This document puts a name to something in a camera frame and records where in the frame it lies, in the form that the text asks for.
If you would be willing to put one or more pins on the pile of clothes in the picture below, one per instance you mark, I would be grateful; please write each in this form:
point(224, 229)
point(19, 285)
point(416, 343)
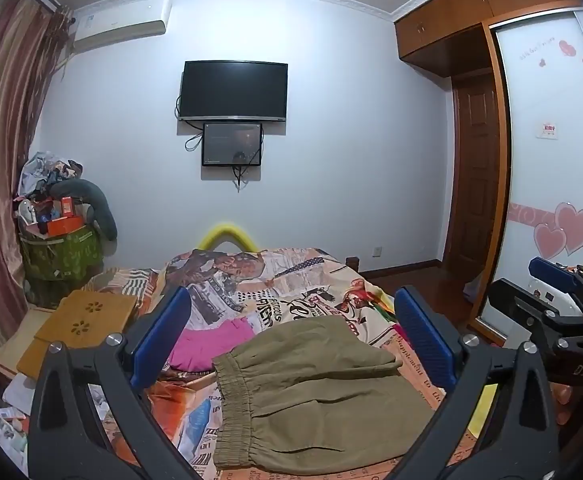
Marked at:
point(46, 172)

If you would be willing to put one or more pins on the wooden lap desk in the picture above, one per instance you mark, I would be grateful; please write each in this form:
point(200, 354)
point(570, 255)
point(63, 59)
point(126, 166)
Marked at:
point(81, 327)

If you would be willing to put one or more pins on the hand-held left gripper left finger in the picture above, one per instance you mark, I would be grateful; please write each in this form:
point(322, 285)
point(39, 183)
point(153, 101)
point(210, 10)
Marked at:
point(164, 330)

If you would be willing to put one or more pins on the orange box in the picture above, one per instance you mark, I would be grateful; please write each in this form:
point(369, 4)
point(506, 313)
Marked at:
point(64, 226)

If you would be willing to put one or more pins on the pink garment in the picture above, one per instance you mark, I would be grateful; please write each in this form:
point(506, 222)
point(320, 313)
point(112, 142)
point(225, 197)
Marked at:
point(211, 345)

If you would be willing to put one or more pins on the grey long pillow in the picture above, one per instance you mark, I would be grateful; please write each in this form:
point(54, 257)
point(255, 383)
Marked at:
point(99, 210)

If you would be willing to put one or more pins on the printed blanket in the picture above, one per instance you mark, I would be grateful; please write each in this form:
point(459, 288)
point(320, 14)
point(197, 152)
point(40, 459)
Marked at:
point(291, 285)

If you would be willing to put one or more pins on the small black monitor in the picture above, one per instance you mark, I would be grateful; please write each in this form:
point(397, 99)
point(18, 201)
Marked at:
point(231, 144)

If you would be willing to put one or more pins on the wooden overhead cabinet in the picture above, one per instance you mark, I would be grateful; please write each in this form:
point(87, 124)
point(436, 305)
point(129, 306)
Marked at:
point(451, 15)

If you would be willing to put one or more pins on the green fabric hamper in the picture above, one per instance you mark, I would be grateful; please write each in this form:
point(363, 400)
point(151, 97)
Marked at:
point(61, 260)

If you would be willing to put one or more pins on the yellow foam tube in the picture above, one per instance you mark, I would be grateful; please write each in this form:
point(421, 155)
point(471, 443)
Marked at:
point(224, 234)

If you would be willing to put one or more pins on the clutter of small packets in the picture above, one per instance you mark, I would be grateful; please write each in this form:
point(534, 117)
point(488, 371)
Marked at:
point(11, 425)

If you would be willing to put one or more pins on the striped brown curtain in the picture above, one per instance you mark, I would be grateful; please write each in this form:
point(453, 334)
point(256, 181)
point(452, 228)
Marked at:
point(1, 160)

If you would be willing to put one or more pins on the white air conditioner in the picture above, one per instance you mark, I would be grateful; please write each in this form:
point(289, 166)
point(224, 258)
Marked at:
point(121, 22)

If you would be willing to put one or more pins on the white flat box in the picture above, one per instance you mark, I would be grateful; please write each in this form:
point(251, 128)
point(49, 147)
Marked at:
point(561, 300)

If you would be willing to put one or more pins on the paper note with red label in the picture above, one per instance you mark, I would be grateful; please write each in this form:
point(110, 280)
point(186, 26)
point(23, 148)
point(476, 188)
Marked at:
point(548, 130)

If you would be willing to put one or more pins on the wall-mounted television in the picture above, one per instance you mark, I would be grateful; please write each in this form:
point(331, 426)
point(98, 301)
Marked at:
point(232, 91)

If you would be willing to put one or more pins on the olive green pants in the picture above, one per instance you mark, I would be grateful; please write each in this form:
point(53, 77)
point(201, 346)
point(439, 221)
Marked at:
point(321, 400)

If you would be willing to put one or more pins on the brown wooden door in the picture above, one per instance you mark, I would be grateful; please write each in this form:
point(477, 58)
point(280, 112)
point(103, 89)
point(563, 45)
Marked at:
point(476, 175)

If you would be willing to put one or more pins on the light wooden board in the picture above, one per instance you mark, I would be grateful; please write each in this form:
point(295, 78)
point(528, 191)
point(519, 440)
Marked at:
point(9, 347)

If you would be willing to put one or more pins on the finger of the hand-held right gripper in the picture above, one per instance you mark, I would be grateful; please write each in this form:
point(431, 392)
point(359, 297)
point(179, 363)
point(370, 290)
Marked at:
point(551, 267)
point(514, 300)

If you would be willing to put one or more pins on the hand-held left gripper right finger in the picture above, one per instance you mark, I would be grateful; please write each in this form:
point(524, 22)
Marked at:
point(424, 335)

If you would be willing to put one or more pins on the person's right hand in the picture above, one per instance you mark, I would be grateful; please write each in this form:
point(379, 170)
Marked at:
point(562, 400)

